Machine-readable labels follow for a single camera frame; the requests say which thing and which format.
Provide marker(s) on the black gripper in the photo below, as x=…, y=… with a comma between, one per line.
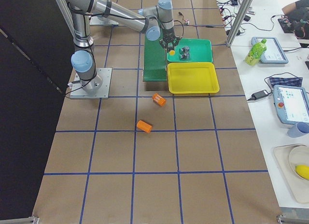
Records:
x=169, y=37

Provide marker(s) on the orange cylinder with 4680 label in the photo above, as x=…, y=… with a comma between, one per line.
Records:
x=158, y=99

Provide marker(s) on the plain orange cylinder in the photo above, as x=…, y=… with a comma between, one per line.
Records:
x=142, y=125

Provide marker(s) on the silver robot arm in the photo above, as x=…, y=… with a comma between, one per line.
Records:
x=156, y=23

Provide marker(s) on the green conveyor belt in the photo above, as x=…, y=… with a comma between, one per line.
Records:
x=154, y=68

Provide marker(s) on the yellow plastic tray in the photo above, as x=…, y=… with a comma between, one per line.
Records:
x=192, y=78

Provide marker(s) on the green tea bottle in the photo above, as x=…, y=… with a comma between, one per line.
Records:
x=256, y=52

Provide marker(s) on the far teach pendant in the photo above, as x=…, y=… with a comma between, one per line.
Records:
x=274, y=53

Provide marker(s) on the teach pendant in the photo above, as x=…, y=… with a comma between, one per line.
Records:
x=274, y=53
x=291, y=104

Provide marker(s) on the black power adapter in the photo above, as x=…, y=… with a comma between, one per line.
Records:
x=259, y=95

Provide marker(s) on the blue plaid cloth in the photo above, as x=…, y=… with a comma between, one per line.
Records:
x=294, y=81

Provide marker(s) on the near teach pendant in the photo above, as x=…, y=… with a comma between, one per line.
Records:
x=291, y=104

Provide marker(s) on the blue plastic cup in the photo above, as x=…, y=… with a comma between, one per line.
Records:
x=298, y=130

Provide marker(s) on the beige tray with bowl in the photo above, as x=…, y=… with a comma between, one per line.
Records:
x=288, y=157

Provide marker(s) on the yellow lemon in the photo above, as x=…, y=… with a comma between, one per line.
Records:
x=302, y=171

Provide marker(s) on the aluminium frame post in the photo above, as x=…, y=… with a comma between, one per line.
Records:
x=238, y=21

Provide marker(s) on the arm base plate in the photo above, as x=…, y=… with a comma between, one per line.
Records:
x=98, y=88
x=102, y=21

